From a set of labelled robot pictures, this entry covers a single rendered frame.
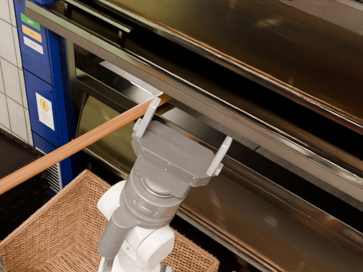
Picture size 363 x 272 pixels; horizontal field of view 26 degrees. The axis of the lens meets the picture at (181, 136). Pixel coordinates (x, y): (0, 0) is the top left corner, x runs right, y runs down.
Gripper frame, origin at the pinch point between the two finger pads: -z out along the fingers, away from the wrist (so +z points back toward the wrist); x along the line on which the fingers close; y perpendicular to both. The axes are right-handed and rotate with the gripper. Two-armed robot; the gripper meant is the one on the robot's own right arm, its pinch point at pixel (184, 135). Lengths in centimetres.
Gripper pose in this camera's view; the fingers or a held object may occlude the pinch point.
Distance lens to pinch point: 105.2
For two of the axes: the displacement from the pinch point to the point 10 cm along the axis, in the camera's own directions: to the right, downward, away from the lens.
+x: -8.8, -4.8, 0.1
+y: 3.7, -6.5, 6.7
